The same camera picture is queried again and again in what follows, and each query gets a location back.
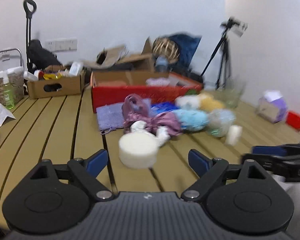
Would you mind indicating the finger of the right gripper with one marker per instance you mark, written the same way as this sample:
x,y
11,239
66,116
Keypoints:
x,y
269,150

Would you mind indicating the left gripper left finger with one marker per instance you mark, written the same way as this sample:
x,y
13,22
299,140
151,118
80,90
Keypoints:
x,y
84,173

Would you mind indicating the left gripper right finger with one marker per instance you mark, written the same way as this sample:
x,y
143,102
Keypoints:
x,y
211,173

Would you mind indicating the white foam wedge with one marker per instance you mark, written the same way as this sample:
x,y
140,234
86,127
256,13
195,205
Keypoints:
x,y
233,135

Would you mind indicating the iridescent mesh bath pouf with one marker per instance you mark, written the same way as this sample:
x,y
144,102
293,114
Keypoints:
x,y
219,122

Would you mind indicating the light blue plush toy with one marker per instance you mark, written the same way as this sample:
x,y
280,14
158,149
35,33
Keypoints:
x,y
191,120

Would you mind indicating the white round foam sponge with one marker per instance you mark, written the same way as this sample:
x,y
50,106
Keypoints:
x,y
138,150

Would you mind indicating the white sock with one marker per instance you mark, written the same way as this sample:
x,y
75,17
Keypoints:
x,y
161,135

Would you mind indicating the purple knit cloth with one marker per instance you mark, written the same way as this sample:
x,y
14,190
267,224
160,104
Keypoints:
x,y
109,117

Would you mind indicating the yellow white plush toy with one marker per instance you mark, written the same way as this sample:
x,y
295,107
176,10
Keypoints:
x,y
204,102

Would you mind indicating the pink satin cloth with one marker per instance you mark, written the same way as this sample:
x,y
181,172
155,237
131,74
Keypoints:
x,y
135,109

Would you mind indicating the red scrub sponge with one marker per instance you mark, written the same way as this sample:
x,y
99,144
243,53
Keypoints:
x,y
116,83

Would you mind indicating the lilac fuzzy cloth roll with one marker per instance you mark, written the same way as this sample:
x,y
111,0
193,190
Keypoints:
x,y
162,82

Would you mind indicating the small red object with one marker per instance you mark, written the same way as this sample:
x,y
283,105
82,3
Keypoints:
x,y
293,120

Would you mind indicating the purple tissue box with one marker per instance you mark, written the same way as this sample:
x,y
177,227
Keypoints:
x,y
272,106

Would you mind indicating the clear drinking glass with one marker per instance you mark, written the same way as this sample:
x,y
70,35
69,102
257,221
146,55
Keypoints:
x,y
232,91

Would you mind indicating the blue wet wipes pack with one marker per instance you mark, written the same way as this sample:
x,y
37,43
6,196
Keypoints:
x,y
158,108

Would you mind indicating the red cardboard box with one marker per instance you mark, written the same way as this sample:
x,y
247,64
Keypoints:
x,y
136,81

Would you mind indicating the small brown cardboard box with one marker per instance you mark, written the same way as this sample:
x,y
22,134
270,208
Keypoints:
x,y
55,81

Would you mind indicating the white plastic bottle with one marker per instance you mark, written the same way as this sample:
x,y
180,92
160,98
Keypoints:
x,y
76,68

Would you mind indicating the green soap dispenser bottle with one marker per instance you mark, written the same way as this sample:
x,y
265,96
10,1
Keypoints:
x,y
8,93

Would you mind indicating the open brown cardboard box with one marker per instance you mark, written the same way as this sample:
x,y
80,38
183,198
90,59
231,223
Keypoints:
x,y
139,61

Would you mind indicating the blue water bottle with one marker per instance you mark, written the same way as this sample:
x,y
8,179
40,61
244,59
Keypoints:
x,y
161,64

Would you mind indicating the jar with dried herbs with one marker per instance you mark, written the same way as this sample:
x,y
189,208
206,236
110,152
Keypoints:
x,y
16,81

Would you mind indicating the white folding stool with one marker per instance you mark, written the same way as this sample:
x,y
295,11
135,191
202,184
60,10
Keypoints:
x,y
5,55

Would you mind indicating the black backpack on trolley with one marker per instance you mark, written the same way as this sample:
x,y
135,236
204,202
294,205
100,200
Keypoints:
x,y
41,57

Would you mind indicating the blue fabric bag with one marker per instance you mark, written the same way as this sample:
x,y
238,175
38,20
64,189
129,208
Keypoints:
x,y
187,46

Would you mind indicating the woven rattan ball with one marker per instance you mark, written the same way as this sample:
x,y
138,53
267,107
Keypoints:
x,y
163,46

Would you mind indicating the black camera tripod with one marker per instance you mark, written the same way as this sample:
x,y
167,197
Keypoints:
x,y
225,70

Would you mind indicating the wall power strip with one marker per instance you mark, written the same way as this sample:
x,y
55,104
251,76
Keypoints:
x,y
64,44

